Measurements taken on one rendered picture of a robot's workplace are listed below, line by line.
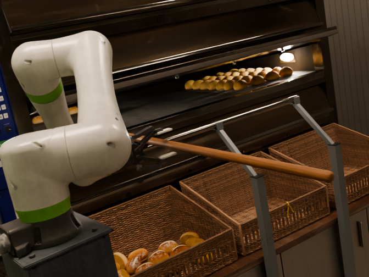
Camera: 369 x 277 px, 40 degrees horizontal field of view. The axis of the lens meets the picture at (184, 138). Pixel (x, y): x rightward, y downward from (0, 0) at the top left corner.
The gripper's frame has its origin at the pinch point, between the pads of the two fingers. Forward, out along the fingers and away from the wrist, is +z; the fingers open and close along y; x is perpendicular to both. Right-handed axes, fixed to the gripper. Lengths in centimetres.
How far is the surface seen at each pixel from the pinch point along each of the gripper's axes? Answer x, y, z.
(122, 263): -37, 56, -14
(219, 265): -5, 60, 16
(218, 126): -15.5, 4.2, 35.6
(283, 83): -54, 2, 112
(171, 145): 4.5, 0.2, -1.3
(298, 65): -74, -2, 147
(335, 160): 6, 32, 83
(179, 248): -26, 56, 10
